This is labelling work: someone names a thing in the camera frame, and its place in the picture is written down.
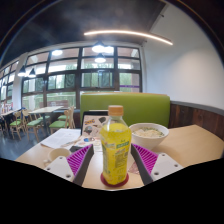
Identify black tablet showing pictures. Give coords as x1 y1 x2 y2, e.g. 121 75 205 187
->
80 110 109 138

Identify wooden chairs with green seats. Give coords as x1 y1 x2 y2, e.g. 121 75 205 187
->
0 105 77 141

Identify printed picture leaflet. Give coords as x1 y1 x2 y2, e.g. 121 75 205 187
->
73 134 104 153

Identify white bowl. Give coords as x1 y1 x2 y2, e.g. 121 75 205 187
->
128 122 170 151

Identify dark-framed window wall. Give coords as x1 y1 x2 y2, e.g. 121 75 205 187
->
0 45 144 111

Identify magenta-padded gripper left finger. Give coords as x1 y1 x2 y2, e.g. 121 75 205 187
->
44 144 95 187

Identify wooden dining table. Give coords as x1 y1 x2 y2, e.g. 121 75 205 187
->
28 105 64 134

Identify white paper sheet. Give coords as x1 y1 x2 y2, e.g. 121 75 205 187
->
39 128 82 150

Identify yellow drink bottle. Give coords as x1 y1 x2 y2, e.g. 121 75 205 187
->
99 105 133 186

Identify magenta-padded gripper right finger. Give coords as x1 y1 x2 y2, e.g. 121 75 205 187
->
130 143 184 186

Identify flat round red coaster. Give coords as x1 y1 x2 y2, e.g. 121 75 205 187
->
100 172 130 188

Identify long linear ceiling light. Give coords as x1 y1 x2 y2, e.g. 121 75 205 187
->
83 29 174 47

